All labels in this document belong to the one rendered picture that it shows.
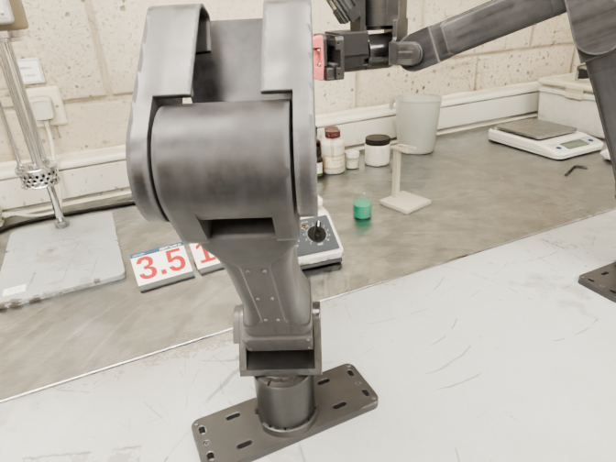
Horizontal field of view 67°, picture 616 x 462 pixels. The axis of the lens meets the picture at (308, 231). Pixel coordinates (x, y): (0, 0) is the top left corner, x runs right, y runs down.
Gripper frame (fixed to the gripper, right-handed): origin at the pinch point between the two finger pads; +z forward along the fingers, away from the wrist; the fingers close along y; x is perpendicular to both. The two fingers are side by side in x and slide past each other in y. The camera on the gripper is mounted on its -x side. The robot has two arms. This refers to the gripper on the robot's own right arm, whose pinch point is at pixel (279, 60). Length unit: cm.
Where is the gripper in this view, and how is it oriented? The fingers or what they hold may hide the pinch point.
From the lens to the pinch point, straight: 80.0
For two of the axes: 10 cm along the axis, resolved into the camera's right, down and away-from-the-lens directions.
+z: -9.5, 1.9, -2.6
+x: 0.6, 9.0, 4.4
